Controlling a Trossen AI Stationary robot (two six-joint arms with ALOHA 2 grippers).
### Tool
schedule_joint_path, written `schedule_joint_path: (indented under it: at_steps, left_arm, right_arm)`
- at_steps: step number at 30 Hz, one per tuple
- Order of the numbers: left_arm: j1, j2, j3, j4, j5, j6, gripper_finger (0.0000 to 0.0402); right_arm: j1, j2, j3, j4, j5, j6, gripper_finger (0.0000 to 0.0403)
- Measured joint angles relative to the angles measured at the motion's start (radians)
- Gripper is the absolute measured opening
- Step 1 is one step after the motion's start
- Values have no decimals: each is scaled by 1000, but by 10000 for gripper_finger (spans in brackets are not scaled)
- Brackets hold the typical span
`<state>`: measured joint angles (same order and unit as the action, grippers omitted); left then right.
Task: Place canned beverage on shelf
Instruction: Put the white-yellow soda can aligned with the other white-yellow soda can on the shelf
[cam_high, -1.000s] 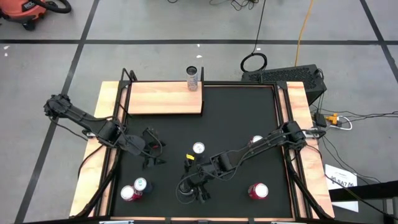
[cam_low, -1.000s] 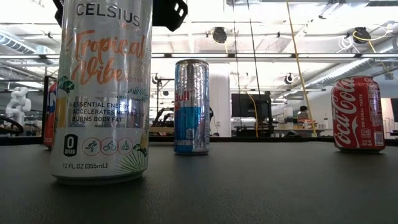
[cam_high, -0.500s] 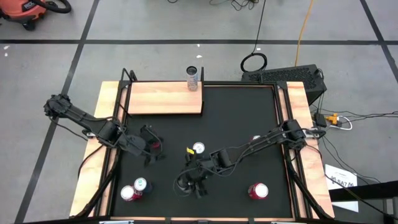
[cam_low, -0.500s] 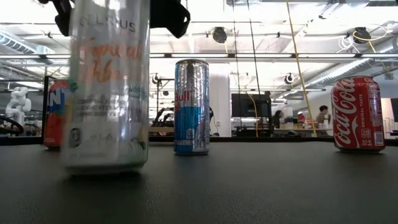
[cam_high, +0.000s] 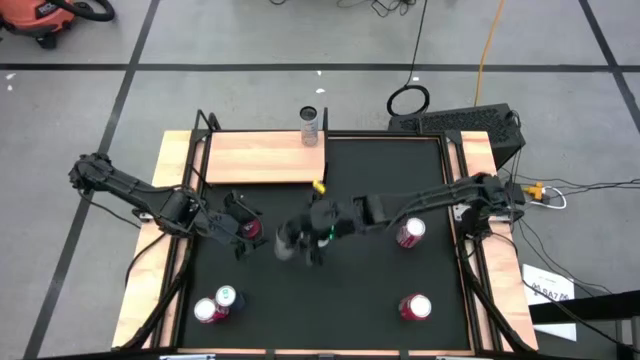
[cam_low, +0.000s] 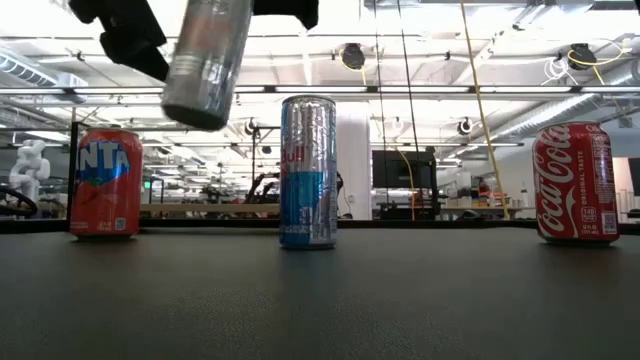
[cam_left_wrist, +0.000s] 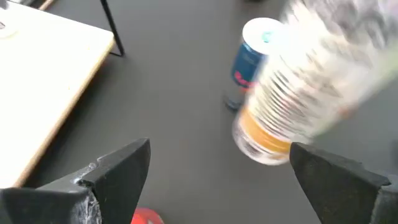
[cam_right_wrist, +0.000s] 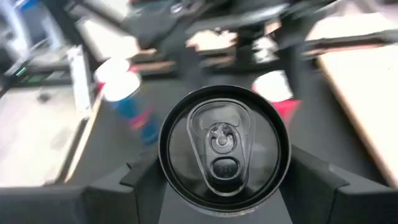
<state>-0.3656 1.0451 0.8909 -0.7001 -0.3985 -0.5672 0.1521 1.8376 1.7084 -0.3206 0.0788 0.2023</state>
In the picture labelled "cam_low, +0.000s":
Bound white Celsius can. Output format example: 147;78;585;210
160;0;255;133

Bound orange Fanta can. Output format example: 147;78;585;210
68;127;145;239

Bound blue silver Red Bull can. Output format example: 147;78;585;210
278;94;339;251

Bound red Coca-Cola can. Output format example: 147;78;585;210
531;120;622;246

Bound black monitor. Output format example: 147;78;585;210
371;149;437;190

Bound background work desk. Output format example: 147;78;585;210
439;204;536;221

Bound black hanging cable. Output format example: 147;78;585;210
397;0;424;151

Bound wooden shelf black metal frame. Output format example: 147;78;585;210
67;121;281;234

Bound black vacuum hose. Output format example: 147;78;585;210
0;184;39;219

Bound yellow power cable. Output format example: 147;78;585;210
458;0;512;221

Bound black aluminium table frame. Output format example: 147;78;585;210
0;218;640;236

